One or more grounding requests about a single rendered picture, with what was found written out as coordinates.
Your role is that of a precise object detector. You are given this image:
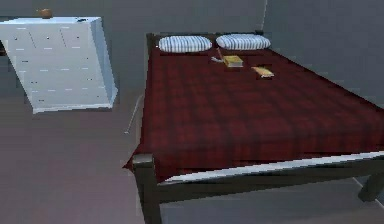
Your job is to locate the blue white striped pillow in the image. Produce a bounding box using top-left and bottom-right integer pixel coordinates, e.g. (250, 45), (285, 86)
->
(158, 35), (213, 54)
(215, 33), (272, 52)

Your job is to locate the white chest of drawers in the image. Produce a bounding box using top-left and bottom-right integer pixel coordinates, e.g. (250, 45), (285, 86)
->
(0, 16), (119, 115)

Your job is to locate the thin yellow book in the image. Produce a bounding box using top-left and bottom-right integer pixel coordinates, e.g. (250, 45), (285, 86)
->
(251, 66), (275, 79)

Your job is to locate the thin grey rod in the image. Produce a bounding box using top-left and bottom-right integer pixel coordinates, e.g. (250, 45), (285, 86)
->
(124, 94), (144, 135)

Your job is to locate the thick yellow book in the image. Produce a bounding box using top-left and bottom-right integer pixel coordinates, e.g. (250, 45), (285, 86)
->
(222, 54), (245, 69)

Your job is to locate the dark red covered bed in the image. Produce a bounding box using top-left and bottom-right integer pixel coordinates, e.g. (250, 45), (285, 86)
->
(122, 30), (384, 224)

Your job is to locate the small brown round object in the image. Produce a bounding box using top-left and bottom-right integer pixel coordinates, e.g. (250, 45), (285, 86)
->
(37, 8), (54, 20)

